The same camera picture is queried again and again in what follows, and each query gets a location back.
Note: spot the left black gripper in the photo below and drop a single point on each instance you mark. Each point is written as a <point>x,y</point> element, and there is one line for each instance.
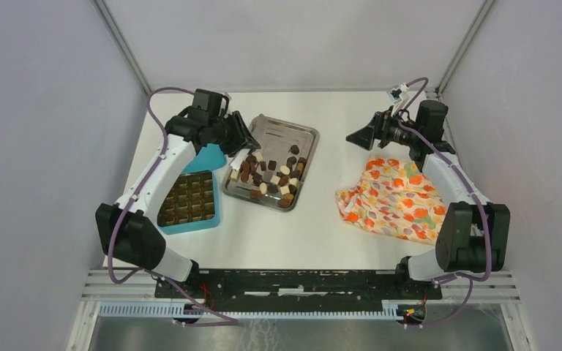
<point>242,139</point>

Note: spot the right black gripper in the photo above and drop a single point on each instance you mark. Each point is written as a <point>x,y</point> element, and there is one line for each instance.
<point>379,129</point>

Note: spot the metal serving tongs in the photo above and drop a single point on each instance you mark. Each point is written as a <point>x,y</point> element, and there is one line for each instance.
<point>238,161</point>

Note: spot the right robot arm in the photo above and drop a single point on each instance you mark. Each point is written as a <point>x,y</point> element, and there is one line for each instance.
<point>473,238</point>

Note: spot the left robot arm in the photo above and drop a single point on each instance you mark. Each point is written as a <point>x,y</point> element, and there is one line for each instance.
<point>128,228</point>

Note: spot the teal chocolate box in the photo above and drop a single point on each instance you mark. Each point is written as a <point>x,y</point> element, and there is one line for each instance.
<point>192,204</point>

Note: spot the teal box lid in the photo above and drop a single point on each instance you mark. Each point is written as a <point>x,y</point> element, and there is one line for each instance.
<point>210,158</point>

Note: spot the silver metal tray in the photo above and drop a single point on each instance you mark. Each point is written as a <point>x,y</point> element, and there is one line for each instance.
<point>275,136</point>

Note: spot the pile of assorted chocolates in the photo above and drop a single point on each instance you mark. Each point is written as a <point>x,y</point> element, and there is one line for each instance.
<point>270,182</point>

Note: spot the floral cloth bag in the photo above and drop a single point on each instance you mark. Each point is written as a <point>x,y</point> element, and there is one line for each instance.
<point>393,198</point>

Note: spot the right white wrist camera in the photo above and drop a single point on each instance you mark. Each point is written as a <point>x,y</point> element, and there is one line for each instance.
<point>399,94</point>

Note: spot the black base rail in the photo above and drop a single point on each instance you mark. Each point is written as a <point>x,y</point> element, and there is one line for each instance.
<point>245,290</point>

